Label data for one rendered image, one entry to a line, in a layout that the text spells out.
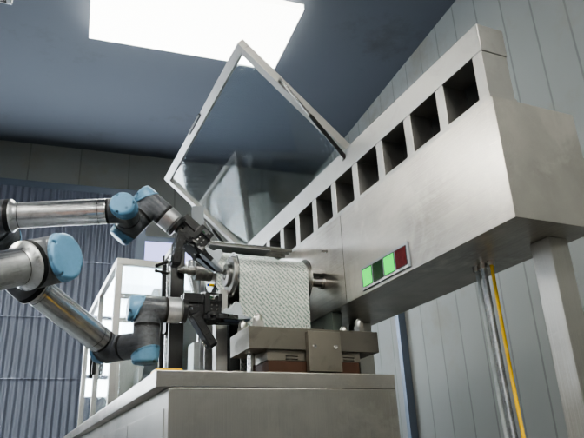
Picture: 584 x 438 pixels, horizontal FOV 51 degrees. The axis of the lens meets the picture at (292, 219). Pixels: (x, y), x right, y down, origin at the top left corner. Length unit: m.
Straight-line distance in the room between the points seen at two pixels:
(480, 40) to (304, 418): 1.03
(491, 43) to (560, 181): 0.38
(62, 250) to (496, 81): 1.09
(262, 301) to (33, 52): 3.01
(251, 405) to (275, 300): 0.46
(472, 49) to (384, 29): 2.62
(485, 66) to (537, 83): 1.73
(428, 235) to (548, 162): 0.34
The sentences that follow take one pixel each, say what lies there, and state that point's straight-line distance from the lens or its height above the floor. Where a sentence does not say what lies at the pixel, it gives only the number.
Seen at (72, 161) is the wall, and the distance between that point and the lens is 5.54.
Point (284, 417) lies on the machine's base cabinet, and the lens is 1.61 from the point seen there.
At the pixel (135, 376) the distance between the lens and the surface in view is 2.84.
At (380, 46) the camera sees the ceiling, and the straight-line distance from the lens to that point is 4.35.
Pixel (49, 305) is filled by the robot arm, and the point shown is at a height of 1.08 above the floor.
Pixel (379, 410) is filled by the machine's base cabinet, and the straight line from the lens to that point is 1.74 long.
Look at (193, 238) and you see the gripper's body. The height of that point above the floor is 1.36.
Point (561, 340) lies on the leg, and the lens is 1.49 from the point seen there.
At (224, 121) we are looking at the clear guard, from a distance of 2.46.
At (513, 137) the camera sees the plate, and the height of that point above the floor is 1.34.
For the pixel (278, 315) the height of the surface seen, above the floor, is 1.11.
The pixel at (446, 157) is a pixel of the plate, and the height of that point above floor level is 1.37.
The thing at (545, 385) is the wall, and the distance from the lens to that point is 3.09.
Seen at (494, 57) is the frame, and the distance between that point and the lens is 1.60.
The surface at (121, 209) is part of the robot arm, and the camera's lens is 1.81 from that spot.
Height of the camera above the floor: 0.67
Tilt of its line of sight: 22 degrees up
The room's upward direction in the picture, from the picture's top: 3 degrees counter-clockwise
